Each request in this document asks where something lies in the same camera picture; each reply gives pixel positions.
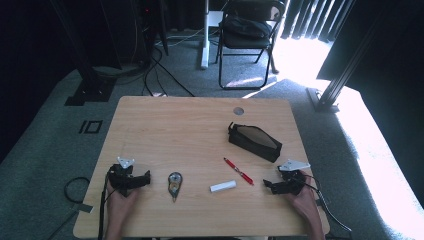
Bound black stand with base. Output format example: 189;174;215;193
49;0;118;107

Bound white floor cable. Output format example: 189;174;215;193
155;27;205;48

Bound person's right hand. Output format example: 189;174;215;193
284;173;318;222

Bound black pencil case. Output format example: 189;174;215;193
227;121;283;164

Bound left hand-held gripper cable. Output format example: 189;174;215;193
97;168;116;240

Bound black folding chair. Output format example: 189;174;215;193
214;0;288;91

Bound dark curtain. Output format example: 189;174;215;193
280;0;356;43

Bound right hand-held gripper cable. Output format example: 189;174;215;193
299;172;353;234

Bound black floor cables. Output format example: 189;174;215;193
142;46;196;98

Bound hand-held gripper cable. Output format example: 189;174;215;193
97;168;116;240
299;172;353;234

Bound red pen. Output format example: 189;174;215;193
223;157;255;186

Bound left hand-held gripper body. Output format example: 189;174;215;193
108;156;141;198

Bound aluminium profile stand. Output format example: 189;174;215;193
305;0;388;114

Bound black cable loop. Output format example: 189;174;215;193
63;176;91;205

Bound white desk leg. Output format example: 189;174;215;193
199;0;224;70

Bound black bag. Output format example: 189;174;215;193
221;14;273;40

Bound person's left hand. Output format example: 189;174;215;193
105;181;141;222

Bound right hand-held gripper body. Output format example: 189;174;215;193
275;158;312;196

